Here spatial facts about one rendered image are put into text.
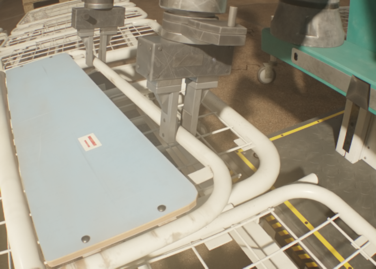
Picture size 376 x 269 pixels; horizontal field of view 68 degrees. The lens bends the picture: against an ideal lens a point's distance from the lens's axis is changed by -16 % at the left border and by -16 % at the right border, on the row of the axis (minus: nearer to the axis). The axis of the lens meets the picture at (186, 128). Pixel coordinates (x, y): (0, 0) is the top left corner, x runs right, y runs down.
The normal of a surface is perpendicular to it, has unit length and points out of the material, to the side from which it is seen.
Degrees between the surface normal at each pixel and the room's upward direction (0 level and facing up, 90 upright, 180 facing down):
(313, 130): 0
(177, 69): 90
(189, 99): 79
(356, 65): 0
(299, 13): 70
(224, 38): 90
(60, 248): 1
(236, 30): 90
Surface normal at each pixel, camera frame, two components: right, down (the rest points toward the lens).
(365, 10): -0.91, 0.27
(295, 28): -0.60, 0.14
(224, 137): -0.05, -0.84
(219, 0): 0.68, 0.38
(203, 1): 0.28, 0.45
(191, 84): -0.84, 0.15
